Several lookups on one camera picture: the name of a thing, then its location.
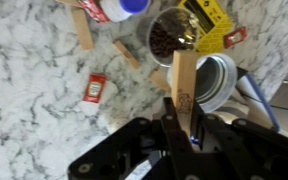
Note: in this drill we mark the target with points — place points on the white bottle blue cap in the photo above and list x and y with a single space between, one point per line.
120 8

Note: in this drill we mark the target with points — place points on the plain wooden block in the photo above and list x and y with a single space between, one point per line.
126 54
82 28
160 81

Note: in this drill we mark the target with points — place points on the red ketchup packet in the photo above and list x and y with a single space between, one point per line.
92 10
94 88
235 37

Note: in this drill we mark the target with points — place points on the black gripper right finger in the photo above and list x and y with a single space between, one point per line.
198 128

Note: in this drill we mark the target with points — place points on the yellow black card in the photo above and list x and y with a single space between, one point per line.
210 23

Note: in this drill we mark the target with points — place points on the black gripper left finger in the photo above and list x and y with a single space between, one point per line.
172 126

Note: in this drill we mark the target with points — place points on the clear cup of coffee beans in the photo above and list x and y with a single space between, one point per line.
172 35

